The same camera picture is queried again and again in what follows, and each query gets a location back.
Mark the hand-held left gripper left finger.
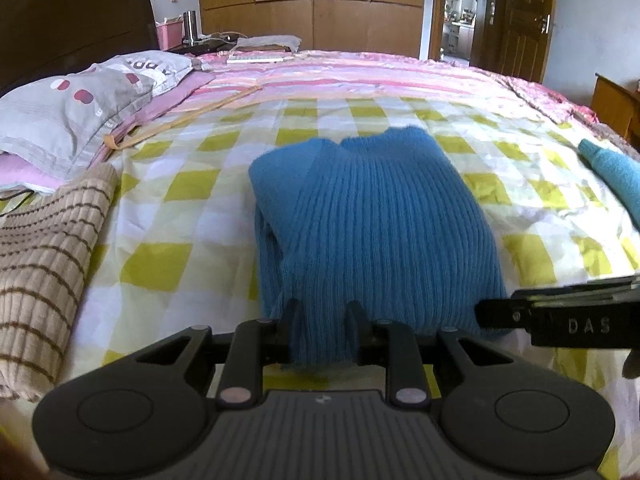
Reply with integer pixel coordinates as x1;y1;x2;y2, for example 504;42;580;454
134;300;307;407

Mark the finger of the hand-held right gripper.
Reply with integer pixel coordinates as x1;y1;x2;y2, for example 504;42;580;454
474;295;534;334

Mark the beige striped knit sweater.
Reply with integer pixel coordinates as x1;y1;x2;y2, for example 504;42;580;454
0;162;119;404

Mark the small wooden cabinet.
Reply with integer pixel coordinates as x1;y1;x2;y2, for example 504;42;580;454
592;72;640;147

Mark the pink plastic bin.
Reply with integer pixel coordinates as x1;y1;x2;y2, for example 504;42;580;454
155;22;187;52

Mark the dark wooden headboard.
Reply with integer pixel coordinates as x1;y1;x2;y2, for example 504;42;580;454
0;0;162;97

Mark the thin wooden stick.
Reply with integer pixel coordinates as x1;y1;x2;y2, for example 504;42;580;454
103;86;262;151

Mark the yellow checked bedsheet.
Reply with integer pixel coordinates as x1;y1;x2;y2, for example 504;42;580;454
60;94;640;480

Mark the white book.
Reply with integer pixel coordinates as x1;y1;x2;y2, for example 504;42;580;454
225;51;296;66

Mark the grey pillow with pink dots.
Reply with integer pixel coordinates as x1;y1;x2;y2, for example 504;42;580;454
0;51;202;182

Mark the metal thermos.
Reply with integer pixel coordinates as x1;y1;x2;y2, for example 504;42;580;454
180;9;199;45

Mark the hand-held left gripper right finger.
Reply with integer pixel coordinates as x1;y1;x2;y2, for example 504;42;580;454
344;300;507;407

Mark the brown wooden door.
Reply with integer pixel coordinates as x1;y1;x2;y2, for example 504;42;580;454
492;0;559;87

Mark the pink striped blanket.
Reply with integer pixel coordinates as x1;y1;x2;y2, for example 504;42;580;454
117;49;603;128

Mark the black cable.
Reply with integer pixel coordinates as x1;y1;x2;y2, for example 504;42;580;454
0;187;35;219

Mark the dark nightstand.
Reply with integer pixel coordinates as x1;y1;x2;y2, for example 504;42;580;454
166;35;241;57

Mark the blue knit sweater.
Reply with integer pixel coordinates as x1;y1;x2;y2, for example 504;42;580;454
248;126;512;370

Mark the grey folded cloth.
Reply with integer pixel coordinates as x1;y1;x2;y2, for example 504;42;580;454
234;34;302;54

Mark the wooden wardrobe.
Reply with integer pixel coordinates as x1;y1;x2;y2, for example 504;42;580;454
196;0;437;59

